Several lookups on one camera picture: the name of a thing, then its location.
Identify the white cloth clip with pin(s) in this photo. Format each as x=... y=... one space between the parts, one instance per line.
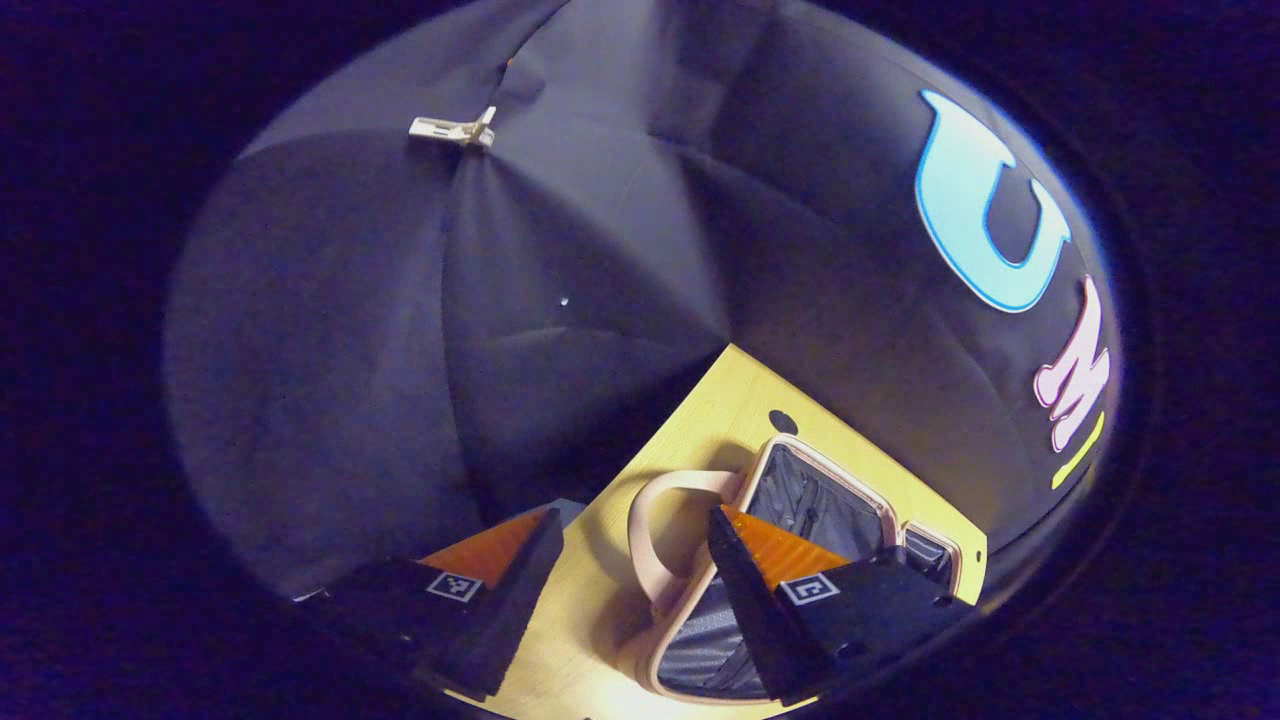
x=450 y=128

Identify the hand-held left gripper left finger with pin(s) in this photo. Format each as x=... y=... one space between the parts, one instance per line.
x=515 y=610

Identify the pink suitcase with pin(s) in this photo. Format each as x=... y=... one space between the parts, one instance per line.
x=810 y=500

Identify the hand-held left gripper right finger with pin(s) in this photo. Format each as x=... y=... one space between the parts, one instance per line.
x=755 y=610

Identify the black backdrop cloth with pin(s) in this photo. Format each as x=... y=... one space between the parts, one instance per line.
x=400 y=300

